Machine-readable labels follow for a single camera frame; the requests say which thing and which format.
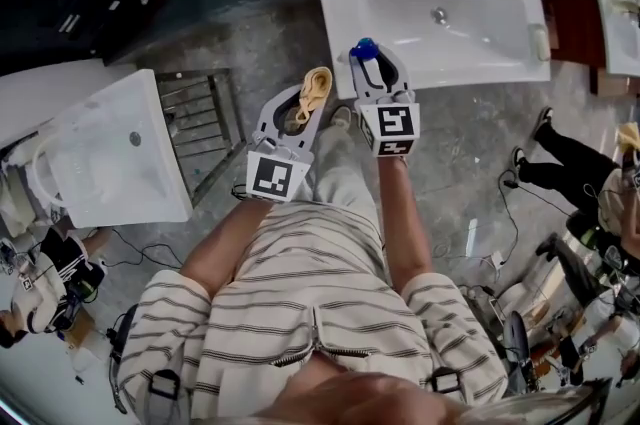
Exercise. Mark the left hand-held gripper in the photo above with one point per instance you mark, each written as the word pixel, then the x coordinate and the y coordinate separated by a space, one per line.
pixel 272 175

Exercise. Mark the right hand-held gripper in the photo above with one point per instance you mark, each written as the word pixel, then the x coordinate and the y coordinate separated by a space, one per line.
pixel 395 125

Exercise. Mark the small blue-capped spray bottle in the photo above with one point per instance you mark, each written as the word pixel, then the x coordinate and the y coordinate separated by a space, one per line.
pixel 364 49

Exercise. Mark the yellow cloth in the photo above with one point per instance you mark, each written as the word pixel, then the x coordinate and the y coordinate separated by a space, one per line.
pixel 315 85

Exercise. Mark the person's right forearm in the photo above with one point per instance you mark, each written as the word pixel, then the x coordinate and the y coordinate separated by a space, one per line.
pixel 402 223

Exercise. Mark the person's left forearm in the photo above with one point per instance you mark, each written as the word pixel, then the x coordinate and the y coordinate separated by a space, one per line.
pixel 225 245

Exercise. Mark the person's right shoe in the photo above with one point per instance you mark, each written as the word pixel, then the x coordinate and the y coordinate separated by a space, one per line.
pixel 341 118

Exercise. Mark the person's beige trousers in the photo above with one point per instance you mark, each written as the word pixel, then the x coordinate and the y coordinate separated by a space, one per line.
pixel 340 173

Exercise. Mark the white rectangular wash basin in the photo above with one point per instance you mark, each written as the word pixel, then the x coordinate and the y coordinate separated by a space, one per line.
pixel 450 48

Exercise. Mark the white square deep sink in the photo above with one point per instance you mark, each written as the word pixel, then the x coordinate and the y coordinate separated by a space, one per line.
pixel 115 163

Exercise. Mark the person's striped cream shirt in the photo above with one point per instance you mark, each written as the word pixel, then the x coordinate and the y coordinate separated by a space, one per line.
pixel 310 303

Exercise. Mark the brown wooden vanity cabinet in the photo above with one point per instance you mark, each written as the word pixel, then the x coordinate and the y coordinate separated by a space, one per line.
pixel 570 28

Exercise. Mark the white power strip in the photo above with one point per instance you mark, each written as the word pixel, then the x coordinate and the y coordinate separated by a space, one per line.
pixel 496 260

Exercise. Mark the white vanity top basin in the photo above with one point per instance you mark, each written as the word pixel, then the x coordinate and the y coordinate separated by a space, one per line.
pixel 620 43

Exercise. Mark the grey metal sink frame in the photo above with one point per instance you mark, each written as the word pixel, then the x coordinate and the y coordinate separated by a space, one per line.
pixel 205 113

